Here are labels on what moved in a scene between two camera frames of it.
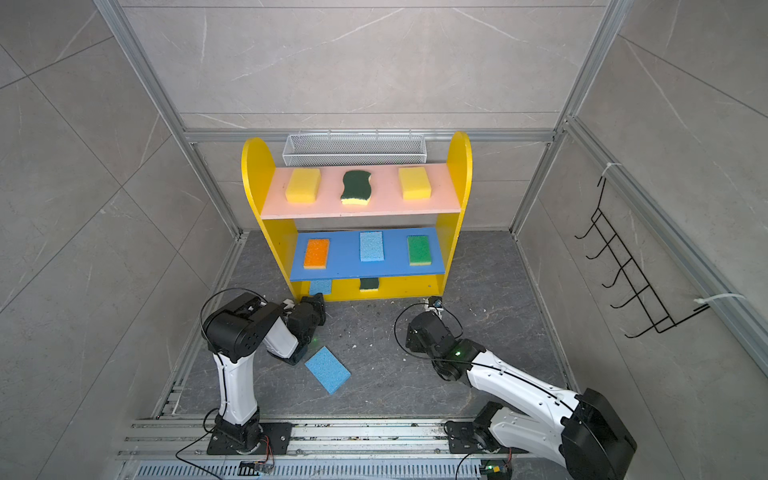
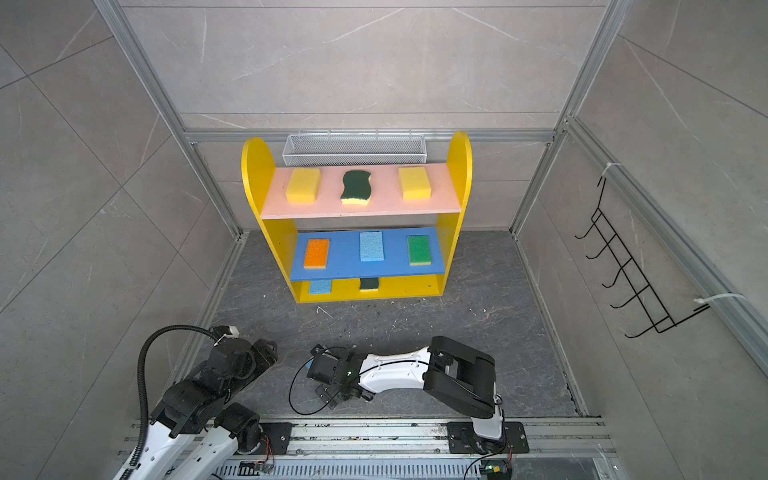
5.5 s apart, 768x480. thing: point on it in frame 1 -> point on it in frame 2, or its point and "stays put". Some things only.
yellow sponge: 303,185 stays put
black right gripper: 413,340 -> 329,396
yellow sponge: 415,184 stays put
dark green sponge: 369,284 stays put
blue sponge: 323,286 stays put
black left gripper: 316,304 -> 265,356
